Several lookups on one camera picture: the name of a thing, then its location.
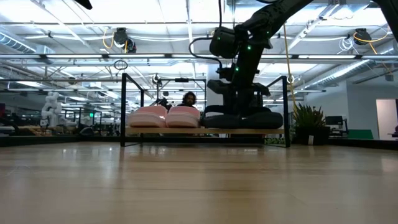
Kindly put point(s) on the long ceiling rail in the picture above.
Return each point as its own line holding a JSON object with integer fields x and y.
{"x": 77, "y": 56}

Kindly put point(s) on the black plant pot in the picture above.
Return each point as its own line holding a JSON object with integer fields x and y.
{"x": 312, "y": 135}

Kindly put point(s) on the black frame wooden shelf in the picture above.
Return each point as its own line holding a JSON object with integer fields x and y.
{"x": 123, "y": 109}

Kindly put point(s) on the black metal workcell frame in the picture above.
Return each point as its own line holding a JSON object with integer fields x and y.
{"x": 182, "y": 80}

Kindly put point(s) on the small black monitor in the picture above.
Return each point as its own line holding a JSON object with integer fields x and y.
{"x": 334, "y": 120}

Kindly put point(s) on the white humanoid robot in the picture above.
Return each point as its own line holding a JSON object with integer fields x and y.
{"x": 52, "y": 109}

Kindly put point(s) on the green panel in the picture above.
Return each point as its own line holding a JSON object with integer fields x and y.
{"x": 360, "y": 134}

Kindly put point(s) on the pink foam slide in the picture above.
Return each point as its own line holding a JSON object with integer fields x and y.
{"x": 183, "y": 117}
{"x": 147, "y": 116}

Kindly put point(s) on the person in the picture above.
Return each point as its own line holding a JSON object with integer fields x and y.
{"x": 189, "y": 99}

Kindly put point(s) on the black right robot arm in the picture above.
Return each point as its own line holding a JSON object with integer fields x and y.
{"x": 273, "y": 15}

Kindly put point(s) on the green potted plant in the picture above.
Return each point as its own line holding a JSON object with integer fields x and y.
{"x": 308, "y": 118}

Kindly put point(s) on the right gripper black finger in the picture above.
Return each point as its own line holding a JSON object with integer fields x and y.
{"x": 256, "y": 104}
{"x": 231, "y": 104}

